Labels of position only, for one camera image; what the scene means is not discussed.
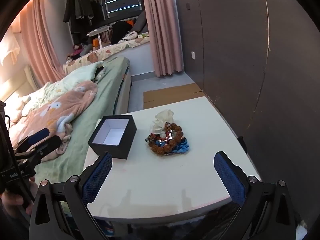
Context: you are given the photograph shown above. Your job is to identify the black jewelry box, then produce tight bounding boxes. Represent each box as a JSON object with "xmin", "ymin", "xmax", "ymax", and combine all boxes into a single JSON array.
[{"xmin": 88, "ymin": 115, "xmax": 137, "ymax": 160}]

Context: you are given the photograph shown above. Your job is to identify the brown bead bracelet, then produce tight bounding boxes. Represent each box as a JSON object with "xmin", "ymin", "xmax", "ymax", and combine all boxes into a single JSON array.
[{"xmin": 150, "ymin": 122, "xmax": 185, "ymax": 156}]

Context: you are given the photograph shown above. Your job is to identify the white fabric flower hair tie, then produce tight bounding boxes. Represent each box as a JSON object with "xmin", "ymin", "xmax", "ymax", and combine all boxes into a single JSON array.
[{"xmin": 151, "ymin": 109, "xmax": 174, "ymax": 134}]

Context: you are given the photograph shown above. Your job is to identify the person's left hand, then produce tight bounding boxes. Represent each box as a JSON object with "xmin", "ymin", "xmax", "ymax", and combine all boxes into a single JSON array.
[{"xmin": 1, "ymin": 177, "xmax": 38, "ymax": 218}]

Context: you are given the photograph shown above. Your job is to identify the light green quilt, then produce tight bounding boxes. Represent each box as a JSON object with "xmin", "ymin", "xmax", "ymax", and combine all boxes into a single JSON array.
[{"xmin": 13, "ymin": 61, "xmax": 103, "ymax": 111}]

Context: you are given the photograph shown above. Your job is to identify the pink duck pattern blanket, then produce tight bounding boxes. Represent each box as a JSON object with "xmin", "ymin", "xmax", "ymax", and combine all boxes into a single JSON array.
[{"xmin": 9, "ymin": 81, "xmax": 98, "ymax": 162}]

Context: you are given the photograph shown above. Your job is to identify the white bedside table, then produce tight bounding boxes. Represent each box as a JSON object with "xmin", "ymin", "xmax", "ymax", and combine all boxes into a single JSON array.
[{"xmin": 88, "ymin": 97, "xmax": 258, "ymax": 224}]

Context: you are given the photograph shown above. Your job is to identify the green bed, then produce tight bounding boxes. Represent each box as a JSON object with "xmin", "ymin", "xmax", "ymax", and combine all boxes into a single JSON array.
[{"xmin": 35, "ymin": 56, "xmax": 131, "ymax": 183}]

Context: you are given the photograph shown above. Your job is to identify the cardboard sheet on floor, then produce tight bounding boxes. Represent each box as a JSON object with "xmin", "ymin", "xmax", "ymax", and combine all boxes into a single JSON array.
[{"xmin": 143, "ymin": 83, "xmax": 205, "ymax": 109}]

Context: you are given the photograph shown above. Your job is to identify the pink curtain left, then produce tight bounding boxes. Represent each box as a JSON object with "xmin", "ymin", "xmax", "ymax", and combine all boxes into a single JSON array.
[{"xmin": 20, "ymin": 0, "xmax": 65, "ymax": 85}]

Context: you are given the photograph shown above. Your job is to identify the pink curtain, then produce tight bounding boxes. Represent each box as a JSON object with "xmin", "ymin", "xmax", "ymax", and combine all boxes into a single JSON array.
[
  {"xmin": 144, "ymin": 0, "xmax": 183, "ymax": 77},
  {"xmin": 20, "ymin": 0, "xmax": 65, "ymax": 85}
]

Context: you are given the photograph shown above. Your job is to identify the patterned window seat cushion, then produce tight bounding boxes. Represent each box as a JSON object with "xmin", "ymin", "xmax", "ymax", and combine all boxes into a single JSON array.
[{"xmin": 63, "ymin": 33, "xmax": 150, "ymax": 75}]

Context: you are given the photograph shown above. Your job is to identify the white small folding table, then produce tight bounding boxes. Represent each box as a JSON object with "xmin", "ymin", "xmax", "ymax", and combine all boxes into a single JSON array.
[{"xmin": 87, "ymin": 25, "xmax": 112, "ymax": 48}]

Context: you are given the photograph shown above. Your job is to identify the hanging dark clothes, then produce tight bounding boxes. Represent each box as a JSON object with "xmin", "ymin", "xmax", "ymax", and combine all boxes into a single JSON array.
[{"xmin": 63, "ymin": 0, "xmax": 105, "ymax": 45}]

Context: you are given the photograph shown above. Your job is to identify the black bag on seat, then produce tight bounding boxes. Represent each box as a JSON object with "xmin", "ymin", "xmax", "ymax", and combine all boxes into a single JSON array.
[{"xmin": 111, "ymin": 21, "xmax": 132, "ymax": 44}]

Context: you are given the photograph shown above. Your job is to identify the dark grey pillow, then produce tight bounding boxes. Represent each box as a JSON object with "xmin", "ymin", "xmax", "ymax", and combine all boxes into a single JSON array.
[{"xmin": 131, "ymin": 10, "xmax": 148, "ymax": 34}]

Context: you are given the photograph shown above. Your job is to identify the pink curtain right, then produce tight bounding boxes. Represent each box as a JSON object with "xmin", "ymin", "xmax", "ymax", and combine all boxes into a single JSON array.
[{"xmin": 144, "ymin": 0, "xmax": 183, "ymax": 77}]

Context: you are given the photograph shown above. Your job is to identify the small multicolour bead bracelet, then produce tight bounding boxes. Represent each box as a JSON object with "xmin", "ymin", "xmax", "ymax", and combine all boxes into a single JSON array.
[{"xmin": 145, "ymin": 132, "xmax": 171, "ymax": 149}]

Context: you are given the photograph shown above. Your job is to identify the dark wood wall panel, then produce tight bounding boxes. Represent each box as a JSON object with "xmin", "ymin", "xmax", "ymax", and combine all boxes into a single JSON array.
[{"xmin": 175, "ymin": 0, "xmax": 320, "ymax": 196}]

